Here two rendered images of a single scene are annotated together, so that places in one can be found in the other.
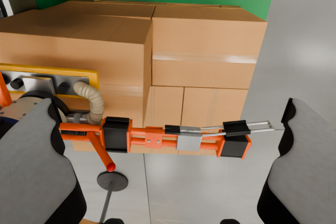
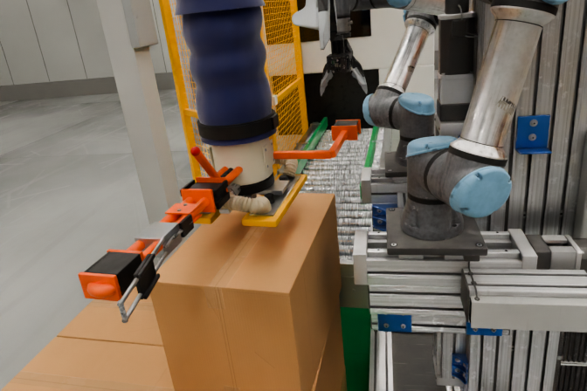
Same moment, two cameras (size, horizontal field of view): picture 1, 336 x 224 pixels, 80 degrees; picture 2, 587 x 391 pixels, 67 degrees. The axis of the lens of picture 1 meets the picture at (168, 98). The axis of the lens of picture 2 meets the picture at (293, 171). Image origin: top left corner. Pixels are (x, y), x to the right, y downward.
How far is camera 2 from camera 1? 0.80 m
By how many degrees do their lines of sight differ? 66
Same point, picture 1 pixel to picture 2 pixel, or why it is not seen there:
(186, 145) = (155, 228)
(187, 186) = not seen: outside the picture
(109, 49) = (291, 264)
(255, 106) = not seen: outside the picture
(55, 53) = (298, 229)
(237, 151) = (105, 265)
